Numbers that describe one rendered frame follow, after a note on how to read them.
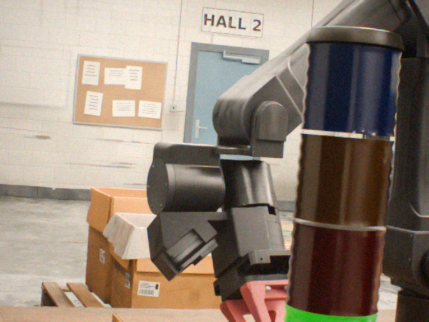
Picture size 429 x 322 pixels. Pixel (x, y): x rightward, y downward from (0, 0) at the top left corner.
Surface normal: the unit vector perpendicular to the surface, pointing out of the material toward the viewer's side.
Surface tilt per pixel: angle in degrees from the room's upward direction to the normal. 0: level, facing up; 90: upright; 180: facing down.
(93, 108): 90
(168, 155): 90
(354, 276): 104
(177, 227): 61
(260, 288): 82
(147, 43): 90
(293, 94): 92
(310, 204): 76
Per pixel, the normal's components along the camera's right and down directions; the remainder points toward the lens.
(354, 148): 0.02, -0.19
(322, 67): -0.66, -0.26
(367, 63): 0.11, 0.30
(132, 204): 0.34, 0.03
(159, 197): -0.90, -0.05
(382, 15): 0.32, 0.25
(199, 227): 0.35, -0.42
